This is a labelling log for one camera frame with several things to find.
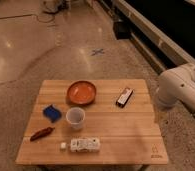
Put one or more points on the white machine base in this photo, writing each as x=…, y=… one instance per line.
x=54, y=6

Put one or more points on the black box on floor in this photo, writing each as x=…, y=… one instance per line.
x=121, y=30

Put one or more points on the long white rail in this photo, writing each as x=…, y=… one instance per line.
x=171, y=49

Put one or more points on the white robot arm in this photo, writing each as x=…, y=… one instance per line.
x=176, y=84

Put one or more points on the blue sponge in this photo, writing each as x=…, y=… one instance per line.
x=52, y=113

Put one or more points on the wooden table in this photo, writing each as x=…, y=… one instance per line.
x=128, y=135

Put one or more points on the white plastic cup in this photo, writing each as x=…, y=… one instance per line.
x=75, y=117

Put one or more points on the red chili pepper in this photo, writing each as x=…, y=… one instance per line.
x=42, y=133

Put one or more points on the orange bowl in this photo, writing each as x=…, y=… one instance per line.
x=81, y=92

